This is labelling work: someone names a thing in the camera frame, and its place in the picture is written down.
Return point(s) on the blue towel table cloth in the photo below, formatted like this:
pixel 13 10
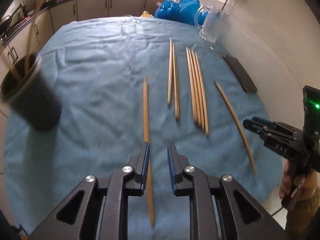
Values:
pixel 96 69

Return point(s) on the blue plastic bag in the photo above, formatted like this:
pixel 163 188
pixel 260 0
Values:
pixel 183 11

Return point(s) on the right hand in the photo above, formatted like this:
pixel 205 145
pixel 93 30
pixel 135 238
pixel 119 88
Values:
pixel 290 180

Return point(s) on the black chopstick holder cup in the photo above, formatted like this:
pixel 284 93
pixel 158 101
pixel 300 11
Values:
pixel 31 97

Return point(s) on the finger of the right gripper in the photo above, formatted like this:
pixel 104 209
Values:
pixel 248 124
pixel 260 123

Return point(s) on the clear glass mug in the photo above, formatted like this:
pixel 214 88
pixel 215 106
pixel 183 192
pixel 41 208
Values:
pixel 211 22

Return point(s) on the black phone brown case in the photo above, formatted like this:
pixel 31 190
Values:
pixel 240 73

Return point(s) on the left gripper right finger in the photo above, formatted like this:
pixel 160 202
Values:
pixel 177 163

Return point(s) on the black wok pan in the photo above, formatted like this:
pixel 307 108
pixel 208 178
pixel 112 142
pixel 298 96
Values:
pixel 6 21

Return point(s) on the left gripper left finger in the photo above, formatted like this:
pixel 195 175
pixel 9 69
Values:
pixel 140 165

